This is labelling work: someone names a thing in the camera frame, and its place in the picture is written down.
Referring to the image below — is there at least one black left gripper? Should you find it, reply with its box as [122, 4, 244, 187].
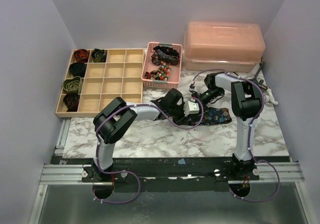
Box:
[168, 102, 192, 127]

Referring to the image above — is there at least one navy floral tie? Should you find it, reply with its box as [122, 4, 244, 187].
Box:
[182, 105, 233, 128]

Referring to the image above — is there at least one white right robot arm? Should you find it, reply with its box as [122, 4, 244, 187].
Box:
[204, 72, 265, 163]

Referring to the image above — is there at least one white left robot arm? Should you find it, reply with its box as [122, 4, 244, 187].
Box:
[93, 88, 184, 182]

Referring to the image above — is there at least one pink plastic basket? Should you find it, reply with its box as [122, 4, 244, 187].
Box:
[141, 42, 183, 89]

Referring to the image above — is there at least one colourful patterned tie in basket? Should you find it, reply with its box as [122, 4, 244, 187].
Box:
[142, 64, 171, 81]

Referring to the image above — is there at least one pink translucent storage box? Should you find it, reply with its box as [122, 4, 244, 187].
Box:
[184, 21, 266, 73]

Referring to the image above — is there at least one dark floral tie in basket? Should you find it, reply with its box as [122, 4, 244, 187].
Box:
[151, 45, 180, 66]

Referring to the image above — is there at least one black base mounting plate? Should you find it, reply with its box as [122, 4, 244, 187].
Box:
[49, 155, 260, 193]

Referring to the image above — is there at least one wooden compartment tray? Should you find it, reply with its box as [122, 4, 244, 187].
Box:
[55, 48, 145, 118]

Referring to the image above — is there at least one green dark rolled tie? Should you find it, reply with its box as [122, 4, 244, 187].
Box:
[91, 48, 108, 63]

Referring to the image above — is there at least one olive green rolled tie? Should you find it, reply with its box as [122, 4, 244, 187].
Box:
[62, 76, 83, 94]

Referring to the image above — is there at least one navy rolled tie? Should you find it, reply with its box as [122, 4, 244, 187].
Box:
[68, 62, 87, 78]

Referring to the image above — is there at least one dark red rolled tie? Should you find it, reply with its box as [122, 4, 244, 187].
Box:
[63, 93, 80, 112]

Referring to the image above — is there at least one red black rolled tie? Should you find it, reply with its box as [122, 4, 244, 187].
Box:
[73, 49, 90, 63]

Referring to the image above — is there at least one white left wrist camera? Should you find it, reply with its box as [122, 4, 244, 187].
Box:
[183, 100, 200, 117]

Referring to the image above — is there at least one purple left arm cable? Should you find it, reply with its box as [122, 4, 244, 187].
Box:
[92, 97, 204, 205]

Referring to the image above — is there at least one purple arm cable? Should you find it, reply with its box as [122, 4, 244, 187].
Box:
[92, 97, 204, 205]
[191, 69, 282, 202]

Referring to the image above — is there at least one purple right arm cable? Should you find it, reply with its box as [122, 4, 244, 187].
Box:
[191, 69, 282, 202]

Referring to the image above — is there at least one aluminium rail frame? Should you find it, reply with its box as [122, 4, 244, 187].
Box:
[29, 118, 318, 224]

